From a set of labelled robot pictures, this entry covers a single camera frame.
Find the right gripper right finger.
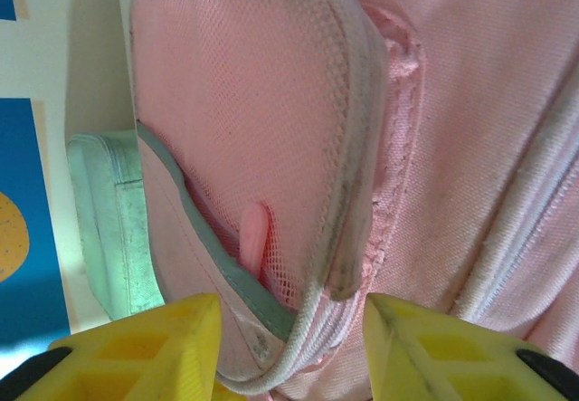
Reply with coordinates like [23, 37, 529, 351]
[364, 292, 579, 401]

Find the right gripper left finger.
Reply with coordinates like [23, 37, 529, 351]
[0, 291, 225, 401]

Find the pink backpack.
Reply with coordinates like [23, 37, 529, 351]
[128, 0, 579, 401]

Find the mint green zip case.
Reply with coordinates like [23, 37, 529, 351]
[66, 131, 166, 323]

